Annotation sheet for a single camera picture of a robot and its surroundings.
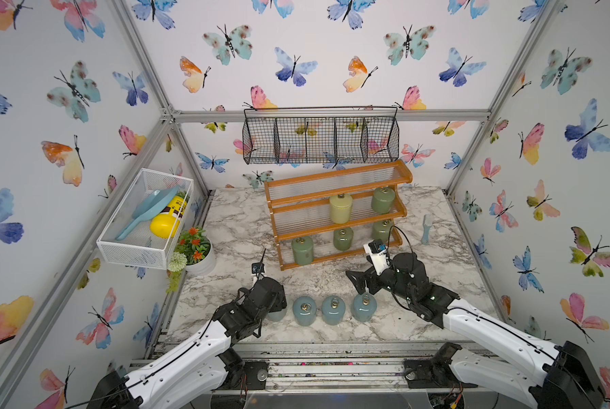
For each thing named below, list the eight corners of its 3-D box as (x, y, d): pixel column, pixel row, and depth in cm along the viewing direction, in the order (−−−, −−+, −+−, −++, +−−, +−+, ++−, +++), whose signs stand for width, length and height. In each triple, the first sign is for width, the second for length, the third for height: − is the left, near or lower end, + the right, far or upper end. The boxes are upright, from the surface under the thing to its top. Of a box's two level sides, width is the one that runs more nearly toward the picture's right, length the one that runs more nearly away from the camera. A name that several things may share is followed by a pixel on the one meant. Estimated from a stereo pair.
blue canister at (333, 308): (321, 325, 85) (322, 315, 78) (321, 305, 89) (322, 295, 82) (343, 325, 85) (346, 315, 78) (342, 305, 89) (344, 295, 82)
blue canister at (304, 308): (291, 321, 86) (289, 311, 79) (299, 302, 90) (298, 292, 83) (310, 329, 84) (309, 320, 77) (317, 310, 88) (318, 300, 81)
